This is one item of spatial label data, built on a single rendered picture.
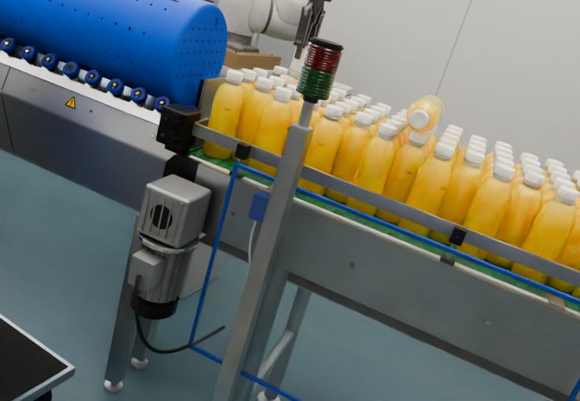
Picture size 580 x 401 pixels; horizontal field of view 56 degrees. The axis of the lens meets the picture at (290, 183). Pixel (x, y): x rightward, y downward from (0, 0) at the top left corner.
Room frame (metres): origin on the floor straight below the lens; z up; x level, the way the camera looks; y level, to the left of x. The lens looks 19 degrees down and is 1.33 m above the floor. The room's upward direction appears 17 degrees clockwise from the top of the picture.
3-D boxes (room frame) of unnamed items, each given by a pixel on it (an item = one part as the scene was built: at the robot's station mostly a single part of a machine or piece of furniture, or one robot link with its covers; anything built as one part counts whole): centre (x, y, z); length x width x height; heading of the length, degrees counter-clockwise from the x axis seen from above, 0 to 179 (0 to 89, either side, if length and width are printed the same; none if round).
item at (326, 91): (0.99, 0.01, 1.18); 0.06 x 0.06 x 0.05
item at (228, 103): (1.28, 0.20, 1.00); 0.07 x 0.07 x 0.19
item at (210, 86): (1.44, 0.28, 0.99); 0.10 x 0.02 x 0.12; 164
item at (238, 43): (2.17, 0.40, 1.08); 0.22 x 0.18 x 0.06; 72
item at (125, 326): (1.40, 0.36, 0.31); 0.06 x 0.06 x 0.63; 74
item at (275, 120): (1.25, 0.07, 1.00); 0.07 x 0.07 x 0.19
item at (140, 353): (1.53, 0.32, 0.31); 0.06 x 0.06 x 0.63; 74
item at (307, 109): (0.99, 0.01, 1.18); 0.06 x 0.06 x 0.16
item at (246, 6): (2.17, 0.37, 1.22); 0.18 x 0.16 x 0.22; 113
